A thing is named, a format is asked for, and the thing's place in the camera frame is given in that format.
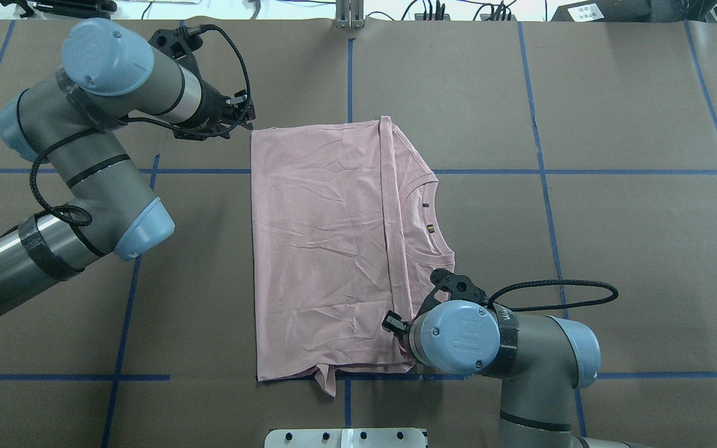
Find pink Snoopy t-shirt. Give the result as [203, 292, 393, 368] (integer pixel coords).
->
[251, 116, 455, 396]

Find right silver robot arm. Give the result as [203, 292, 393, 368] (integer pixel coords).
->
[382, 300, 628, 447]

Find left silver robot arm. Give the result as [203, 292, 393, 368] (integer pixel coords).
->
[0, 18, 256, 317]

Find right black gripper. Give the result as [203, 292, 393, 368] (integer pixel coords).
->
[382, 310, 428, 364]

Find black box with label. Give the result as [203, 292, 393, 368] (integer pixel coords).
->
[549, 1, 675, 23]

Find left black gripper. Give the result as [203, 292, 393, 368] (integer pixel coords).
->
[176, 82, 255, 140]

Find left black braided cable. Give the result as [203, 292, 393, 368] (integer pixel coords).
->
[29, 24, 253, 228]

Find right black braided cable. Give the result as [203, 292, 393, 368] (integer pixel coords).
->
[486, 280, 619, 313]

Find aluminium frame post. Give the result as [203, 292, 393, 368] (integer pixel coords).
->
[334, 0, 366, 29]

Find white pedestal column base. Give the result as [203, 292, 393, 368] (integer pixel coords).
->
[264, 427, 429, 447]

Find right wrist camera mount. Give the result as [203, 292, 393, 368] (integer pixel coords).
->
[415, 268, 490, 318]

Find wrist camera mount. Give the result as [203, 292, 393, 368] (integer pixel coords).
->
[148, 26, 203, 72]
[415, 268, 490, 318]

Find black braided cable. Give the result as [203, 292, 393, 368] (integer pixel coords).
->
[486, 280, 619, 313]
[29, 24, 253, 228]

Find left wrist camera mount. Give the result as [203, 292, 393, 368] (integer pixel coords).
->
[148, 26, 203, 72]

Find black folded tripod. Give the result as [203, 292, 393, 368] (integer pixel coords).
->
[0, 1, 118, 19]

